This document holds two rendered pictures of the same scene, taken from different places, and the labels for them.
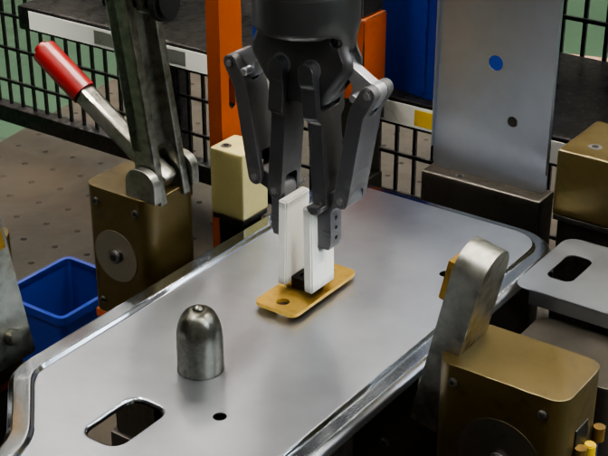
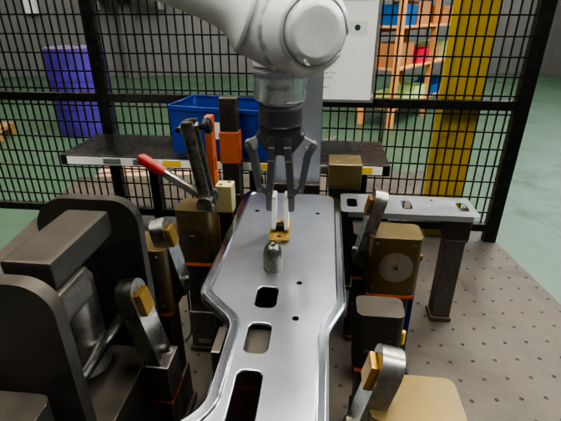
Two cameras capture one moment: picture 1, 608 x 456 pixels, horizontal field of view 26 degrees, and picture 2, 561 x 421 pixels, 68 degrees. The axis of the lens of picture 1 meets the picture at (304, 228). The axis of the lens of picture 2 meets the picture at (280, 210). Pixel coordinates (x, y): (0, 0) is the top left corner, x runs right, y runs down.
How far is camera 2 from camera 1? 0.44 m
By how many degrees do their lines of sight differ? 26
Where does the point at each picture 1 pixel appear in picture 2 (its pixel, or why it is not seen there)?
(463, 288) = (379, 208)
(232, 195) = (226, 204)
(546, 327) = (358, 223)
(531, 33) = (310, 125)
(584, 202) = (339, 180)
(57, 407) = (234, 300)
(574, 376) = (416, 230)
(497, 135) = (299, 164)
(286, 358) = (299, 255)
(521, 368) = (398, 232)
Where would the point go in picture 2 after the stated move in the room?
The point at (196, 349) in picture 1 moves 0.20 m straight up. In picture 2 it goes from (276, 260) to (276, 139)
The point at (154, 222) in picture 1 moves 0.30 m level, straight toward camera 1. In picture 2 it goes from (210, 219) to (314, 298)
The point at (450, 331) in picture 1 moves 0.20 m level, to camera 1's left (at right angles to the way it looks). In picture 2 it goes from (372, 225) to (267, 257)
